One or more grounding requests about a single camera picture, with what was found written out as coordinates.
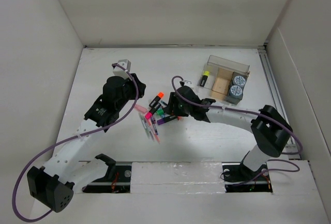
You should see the blue gel pen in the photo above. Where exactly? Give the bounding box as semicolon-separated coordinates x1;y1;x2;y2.
151;116;159;136

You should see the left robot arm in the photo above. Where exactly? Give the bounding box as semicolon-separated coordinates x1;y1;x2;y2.
27;72;146;213

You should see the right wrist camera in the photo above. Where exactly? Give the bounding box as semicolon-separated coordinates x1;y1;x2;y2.
181;80;192;85

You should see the green gel pen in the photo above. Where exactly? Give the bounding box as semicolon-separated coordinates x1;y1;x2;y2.
139;113;154;140

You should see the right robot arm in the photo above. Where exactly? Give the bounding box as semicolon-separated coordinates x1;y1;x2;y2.
166;86;293;184

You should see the aluminium side rail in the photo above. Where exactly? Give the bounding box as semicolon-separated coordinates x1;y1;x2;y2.
258;46;301;160

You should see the purple highlighter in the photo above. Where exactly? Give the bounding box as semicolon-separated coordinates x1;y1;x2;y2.
157;115;178;125

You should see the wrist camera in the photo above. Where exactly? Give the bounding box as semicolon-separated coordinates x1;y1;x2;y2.
181;80;192;85
113;59;131;78

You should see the pink highlighter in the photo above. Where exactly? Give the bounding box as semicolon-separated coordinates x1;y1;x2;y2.
145;102;161;120

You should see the clear plastic organizer box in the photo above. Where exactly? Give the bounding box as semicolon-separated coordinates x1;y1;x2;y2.
195;55;250;105

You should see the blue glue jar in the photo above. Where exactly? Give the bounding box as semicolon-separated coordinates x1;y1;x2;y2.
231;72;247;87
228;85;243;104

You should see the orange highlighter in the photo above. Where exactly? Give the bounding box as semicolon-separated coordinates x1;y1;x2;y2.
148;92;164;108

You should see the yellow highlighter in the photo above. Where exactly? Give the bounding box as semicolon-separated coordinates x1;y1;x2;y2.
198;71;209;87

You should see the green highlighter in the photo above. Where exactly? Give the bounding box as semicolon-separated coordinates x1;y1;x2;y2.
156;109;164;115

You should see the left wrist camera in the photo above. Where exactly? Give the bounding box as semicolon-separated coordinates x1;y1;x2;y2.
113;59;131;78

